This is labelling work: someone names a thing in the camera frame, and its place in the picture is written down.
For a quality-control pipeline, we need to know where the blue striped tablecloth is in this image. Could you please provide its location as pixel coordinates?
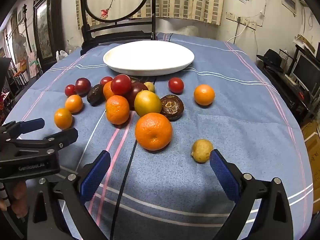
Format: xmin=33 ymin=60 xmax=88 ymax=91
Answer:
xmin=0 ymin=32 xmax=314 ymax=240

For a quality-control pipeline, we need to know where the yellow-green tomato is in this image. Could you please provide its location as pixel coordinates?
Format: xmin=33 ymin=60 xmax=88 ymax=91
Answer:
xmin=134 ymin=90 xmax=162 ymax=117

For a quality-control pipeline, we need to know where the black computer desk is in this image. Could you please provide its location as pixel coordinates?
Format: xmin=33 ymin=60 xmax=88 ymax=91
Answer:
xmin=256 ymin=60 xmax=320 ymax=128

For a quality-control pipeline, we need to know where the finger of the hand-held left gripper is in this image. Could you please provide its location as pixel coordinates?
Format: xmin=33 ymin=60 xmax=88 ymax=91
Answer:
xmin=0 ymin=118 xmax=45 ymax=143
xmin=0 ymin=127 xmax=79 ymax=153

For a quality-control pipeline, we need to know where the person's left hand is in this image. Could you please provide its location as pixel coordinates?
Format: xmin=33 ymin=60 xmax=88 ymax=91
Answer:
xmin=11 ymin=181 xmax=28 ymax=218

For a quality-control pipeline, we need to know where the large red tomato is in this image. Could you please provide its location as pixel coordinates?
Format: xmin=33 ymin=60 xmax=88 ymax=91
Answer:
xmin=110 ymin=74 xmax=132 ymax=96

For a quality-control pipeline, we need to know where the white power strip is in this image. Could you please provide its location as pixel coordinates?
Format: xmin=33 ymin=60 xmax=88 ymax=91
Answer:
xmin=236 ymin=17 xmax=257 ymax=30

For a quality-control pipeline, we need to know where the framed wall notice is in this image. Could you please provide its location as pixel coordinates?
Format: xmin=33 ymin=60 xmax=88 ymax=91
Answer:
xmin=282 ymin=0 xmax=298 ymax=14

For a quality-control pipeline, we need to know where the large orange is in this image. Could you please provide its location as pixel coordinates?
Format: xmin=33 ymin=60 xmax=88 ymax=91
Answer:
xmin=135 ymin=112 xmax=173 ymax=151

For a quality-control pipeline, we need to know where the black framed painting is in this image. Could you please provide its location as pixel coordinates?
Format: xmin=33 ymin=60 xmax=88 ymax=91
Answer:
xmin=32 ymin=0 xmax=63 ymax=67

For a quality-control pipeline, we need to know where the yellow loquat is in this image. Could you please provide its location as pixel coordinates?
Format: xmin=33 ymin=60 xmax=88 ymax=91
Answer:
xmin=191 ymin=139 xmax=214 ymax=163

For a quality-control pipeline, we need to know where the black hat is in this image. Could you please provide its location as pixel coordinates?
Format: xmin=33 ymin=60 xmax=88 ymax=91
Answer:
xmin=256 ymin=49 xmax=285 ymax=73

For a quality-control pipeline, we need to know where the dark wrinkled passion fruit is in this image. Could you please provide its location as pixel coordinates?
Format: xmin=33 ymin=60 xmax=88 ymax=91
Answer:
xmin=87 ymin=84 xmax=105 ymax=107

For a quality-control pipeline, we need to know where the white oval plate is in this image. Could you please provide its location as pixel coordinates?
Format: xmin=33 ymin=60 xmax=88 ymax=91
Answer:
xmin=103 ymin=41 xmax=195 ymax=76

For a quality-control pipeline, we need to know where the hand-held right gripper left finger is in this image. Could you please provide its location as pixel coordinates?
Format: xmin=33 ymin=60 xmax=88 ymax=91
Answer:
xmin=26 ymin=150 xmax=112 ymax=240

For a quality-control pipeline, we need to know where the dark purple plum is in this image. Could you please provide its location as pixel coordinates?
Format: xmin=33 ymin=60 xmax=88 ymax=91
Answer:
xmin=125 ymin=82 xmax=149 ymax=110

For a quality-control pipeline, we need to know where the computer monitor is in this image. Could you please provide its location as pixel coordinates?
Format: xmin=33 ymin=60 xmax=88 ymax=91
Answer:
xmin=291 ymin=52 xmax=320 ymax=94

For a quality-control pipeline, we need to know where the round orange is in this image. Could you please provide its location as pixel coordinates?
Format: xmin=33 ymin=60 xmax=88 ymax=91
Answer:
xmin=194 ymin=84 xmax=216 ymax=106

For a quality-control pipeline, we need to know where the mottled mandarin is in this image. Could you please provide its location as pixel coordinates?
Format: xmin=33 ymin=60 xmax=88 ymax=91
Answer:
xmin=105 ymin=95 xmax=130 ymax=125

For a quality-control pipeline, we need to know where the small orange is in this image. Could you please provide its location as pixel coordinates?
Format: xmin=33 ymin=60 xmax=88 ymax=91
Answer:
xmin=54 ymin=108 xmax=73 ymax=130
xmin=103 ymin=80 xmax=115 ymax=100
xmin=65 ymin=94 xmax=84 ymax=113

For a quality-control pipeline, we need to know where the beige checked curtain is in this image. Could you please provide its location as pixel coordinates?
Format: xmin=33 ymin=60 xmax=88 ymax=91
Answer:
xmin=75 ymin=0 xmax=227 ymax=29

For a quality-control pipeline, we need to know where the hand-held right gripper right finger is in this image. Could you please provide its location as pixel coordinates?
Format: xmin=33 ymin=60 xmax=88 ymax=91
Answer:
xmin=209 ymin=149 xmax=293 ymax=240

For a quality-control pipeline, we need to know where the brown patterned round fruit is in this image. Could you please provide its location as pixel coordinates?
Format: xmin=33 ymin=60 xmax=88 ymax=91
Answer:
xmin=160 ymin=94 xmax=185 ymax=122

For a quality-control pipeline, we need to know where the round embroidered screen black stand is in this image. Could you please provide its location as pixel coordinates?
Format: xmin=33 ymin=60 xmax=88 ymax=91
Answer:
xmin=76 ymin=0 xmax=157 ymax=56

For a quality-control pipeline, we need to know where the white plastic bag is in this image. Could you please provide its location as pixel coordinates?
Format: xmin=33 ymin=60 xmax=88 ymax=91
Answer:
xmin=55 ymin=50 xmax=69 ymax=62

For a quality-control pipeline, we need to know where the brown cardboard piece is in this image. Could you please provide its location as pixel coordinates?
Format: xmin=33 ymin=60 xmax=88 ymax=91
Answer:
xmin=295 ymin=34 xmax=315 ymax=52

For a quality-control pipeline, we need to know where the dark red plum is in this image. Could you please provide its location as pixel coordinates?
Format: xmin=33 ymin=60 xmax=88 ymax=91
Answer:
xmin=74 ymin=78 xmax=91 ymax=95

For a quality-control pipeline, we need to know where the white power cable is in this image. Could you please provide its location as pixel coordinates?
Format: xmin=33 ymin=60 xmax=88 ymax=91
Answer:
xmin=226 ymin=25 xmax=248 ymax=43

